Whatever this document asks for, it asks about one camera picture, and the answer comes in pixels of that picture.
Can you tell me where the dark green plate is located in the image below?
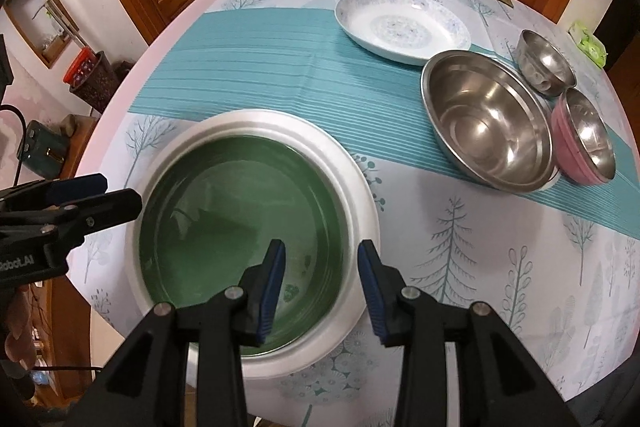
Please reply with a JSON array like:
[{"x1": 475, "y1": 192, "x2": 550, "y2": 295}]
[{"x1": 138, "y1": 136, "x2": 345, "y2": 355}]

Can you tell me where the white paper plate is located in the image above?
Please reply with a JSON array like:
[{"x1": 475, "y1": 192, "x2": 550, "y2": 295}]
[{"x1": 125, "y1": 109, "x2": 380, "y2": 379}]

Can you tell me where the pink steel-lined bowl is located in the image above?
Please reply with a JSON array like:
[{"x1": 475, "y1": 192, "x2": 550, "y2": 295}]
[{"x1": 551, "y1": 88, "x2": 616, "y2": 186}]

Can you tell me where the large steel bowl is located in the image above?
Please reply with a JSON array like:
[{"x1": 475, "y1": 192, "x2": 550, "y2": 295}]
[{"x1": 420, "y1": 50, "x2": 555, "y2": 194}]

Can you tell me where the small steel bowl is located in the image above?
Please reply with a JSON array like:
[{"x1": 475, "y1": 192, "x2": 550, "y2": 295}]
[{"x1": 514, "y1": 30, "x2": 577, "y2": 98}]

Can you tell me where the white floral ceramic plate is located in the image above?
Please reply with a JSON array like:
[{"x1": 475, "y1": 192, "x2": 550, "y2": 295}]
[{"x1": 334, "y1": 0, "x2": 471, "y2": 66}]

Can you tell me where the person's hand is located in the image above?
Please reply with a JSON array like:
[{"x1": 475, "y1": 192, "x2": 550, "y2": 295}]
[{"x1": 3, "y1": 285, "x2": 37, "y2": 371}]

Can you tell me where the wooden side table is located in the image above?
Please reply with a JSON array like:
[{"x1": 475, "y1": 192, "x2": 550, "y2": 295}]
[{"x1": 29, "y1": 115, "x2": 101, "y2": 400}]

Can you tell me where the green wet wipes pack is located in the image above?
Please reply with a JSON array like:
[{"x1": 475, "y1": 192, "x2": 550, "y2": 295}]
[{"x1": 568, "y1": 21, "x2": 608, "y2": 69}]

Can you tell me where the black cable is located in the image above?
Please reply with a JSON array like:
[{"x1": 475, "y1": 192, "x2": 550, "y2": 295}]
[{"x1": 0, "y1": 103, "x2": 30, "y2": 188}]

